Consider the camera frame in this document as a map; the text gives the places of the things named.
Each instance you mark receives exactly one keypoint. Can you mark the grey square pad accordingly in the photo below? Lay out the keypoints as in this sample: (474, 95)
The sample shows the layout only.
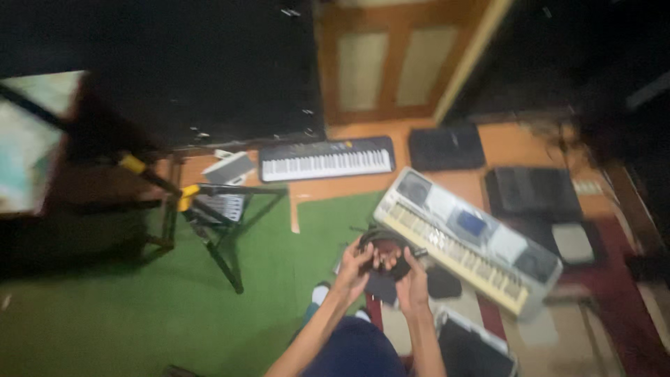
(572, 243)

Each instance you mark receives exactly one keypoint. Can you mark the open black equipment case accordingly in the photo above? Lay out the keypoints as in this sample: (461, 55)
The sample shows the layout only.
(473, 345)

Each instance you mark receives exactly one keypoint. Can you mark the black folding keyboard stand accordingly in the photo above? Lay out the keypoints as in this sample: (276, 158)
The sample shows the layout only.
(209, 220)

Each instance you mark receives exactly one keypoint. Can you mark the person's right hand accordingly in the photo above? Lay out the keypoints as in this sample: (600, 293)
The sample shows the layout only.
(413, 285)

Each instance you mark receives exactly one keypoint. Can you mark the small grey keyboard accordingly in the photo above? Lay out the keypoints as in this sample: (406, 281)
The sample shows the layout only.
(222, 205)

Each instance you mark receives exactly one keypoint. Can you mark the framed picture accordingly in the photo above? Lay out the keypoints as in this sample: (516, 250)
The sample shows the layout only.
(32, 141)

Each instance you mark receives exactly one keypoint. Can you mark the black pouch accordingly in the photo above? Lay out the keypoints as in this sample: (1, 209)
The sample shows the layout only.
(444, 282)

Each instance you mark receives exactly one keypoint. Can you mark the wooden door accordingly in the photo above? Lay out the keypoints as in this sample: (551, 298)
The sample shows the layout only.
(390, 60)

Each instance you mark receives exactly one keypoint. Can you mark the red patterned rug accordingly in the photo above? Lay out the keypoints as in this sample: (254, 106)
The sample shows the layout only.
(602, 303)

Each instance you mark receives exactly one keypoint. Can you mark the black flat bag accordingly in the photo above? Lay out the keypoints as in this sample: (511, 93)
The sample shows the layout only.
(446, 147)

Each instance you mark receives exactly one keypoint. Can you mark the person's right fingers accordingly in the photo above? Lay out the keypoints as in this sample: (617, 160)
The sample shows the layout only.
(390, 259)

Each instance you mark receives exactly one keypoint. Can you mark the person's left hand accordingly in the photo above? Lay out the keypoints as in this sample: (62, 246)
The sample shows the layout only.
(351, 268)

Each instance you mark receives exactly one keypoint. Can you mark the person's left fingers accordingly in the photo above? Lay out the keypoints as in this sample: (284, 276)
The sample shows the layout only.
(364, 254)

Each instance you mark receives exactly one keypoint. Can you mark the grey tablet device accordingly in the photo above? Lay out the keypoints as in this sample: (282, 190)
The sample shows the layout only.
(228, 167)

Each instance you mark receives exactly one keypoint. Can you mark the green carpet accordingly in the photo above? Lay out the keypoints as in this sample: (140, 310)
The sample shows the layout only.
(157, 293)

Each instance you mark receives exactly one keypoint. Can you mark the person's dark blue trousers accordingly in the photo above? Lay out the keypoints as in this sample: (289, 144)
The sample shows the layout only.
(356, 351)

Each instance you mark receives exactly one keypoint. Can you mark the silver electronic keyboard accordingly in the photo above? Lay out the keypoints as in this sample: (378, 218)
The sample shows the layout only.
(466, 238)

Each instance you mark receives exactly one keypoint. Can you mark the person's white sock foot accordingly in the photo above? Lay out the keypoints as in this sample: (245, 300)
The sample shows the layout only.
(320, 294)

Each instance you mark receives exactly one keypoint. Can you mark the black electronic keyboard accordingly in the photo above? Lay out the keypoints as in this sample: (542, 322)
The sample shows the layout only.
(325, 158)

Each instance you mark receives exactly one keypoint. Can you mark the black keyboard case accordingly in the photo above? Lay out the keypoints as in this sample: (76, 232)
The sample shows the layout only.
(533, 192)

